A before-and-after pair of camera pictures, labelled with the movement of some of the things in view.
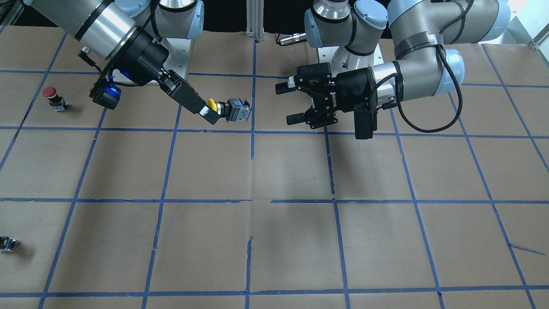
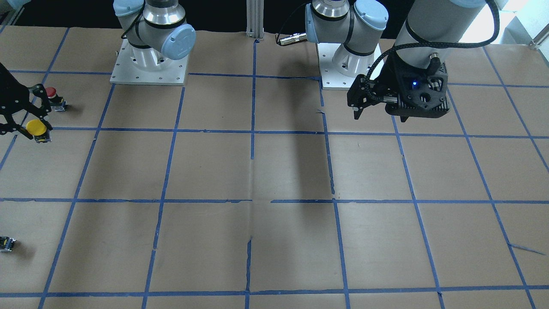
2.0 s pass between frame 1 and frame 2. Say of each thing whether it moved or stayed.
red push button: stayed
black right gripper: moved
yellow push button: moved
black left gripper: moved
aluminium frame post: stayed
